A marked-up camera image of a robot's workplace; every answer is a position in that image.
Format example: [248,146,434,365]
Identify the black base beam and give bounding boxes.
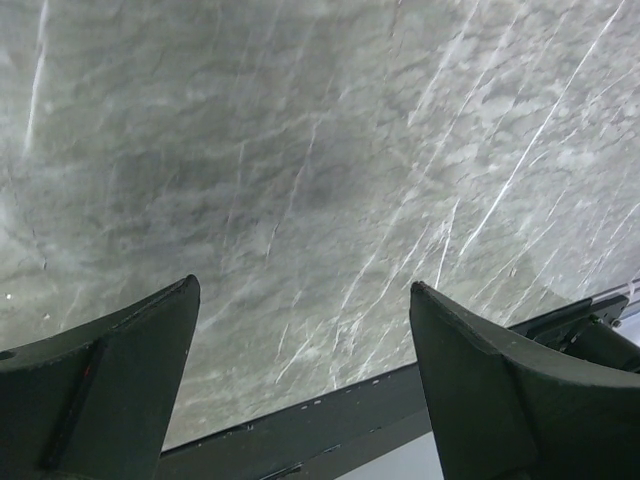
[155,364,431,480]

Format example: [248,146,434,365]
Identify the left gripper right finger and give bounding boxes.
[409,282,639,479]

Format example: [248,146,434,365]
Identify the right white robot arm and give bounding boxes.
[509,293,639,373]

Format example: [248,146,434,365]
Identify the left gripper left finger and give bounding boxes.
[1,275,200,479]

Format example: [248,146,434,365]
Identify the aluminium frame rail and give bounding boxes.
[590,278,639,325]

